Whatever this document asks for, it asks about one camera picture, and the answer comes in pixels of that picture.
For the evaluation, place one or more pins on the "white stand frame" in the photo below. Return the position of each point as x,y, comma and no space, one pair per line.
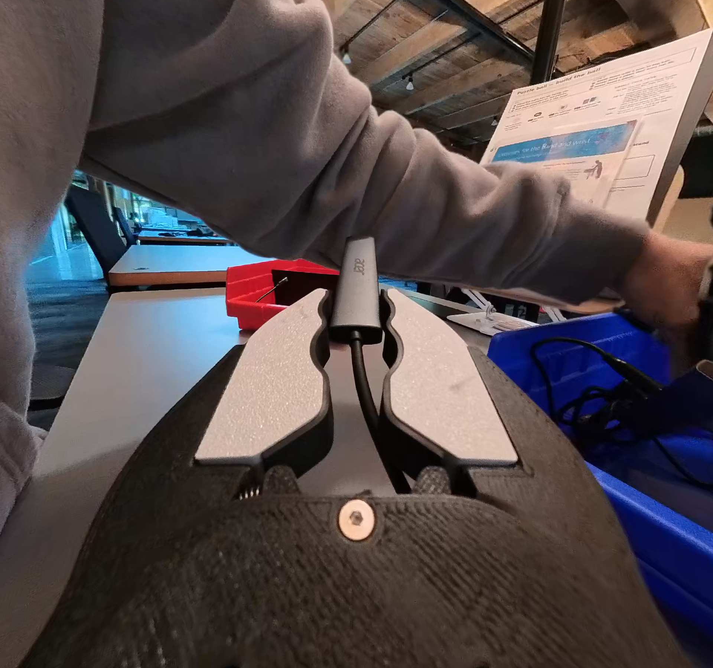
473,319

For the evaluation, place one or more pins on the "person's left forearm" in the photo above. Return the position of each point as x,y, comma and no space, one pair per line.
445,205

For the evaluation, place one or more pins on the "dark office chair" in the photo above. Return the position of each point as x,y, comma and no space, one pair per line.
94,228
53,384
125,225

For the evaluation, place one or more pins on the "person's grey sweater torso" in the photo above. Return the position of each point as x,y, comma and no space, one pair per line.
44,122

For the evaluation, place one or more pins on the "person's left hand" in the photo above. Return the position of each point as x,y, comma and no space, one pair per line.
668,272

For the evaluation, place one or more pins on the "red plastic bin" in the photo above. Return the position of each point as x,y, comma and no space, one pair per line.
250,300

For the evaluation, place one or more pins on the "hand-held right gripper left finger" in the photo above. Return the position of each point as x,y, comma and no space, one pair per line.
262,384

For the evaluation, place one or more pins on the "black metal pole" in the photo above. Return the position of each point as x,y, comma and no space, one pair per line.
551,10

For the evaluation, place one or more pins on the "blue banner leaflet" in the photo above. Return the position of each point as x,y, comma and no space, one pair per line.
562,147

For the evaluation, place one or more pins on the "cardboard box with papers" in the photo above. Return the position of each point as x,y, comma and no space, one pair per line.
640,94

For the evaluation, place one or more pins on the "wood-edged background table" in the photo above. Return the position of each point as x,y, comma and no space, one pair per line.
178,238
184,264

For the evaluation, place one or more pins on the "small black sign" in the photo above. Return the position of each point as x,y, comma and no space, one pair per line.
521,311

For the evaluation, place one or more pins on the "blue plastic bin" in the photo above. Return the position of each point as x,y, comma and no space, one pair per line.
657,540

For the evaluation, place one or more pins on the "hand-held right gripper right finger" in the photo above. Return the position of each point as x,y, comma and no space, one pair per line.
451,389

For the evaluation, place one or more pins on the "wooden document stand board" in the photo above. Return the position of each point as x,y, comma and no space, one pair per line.
671,200

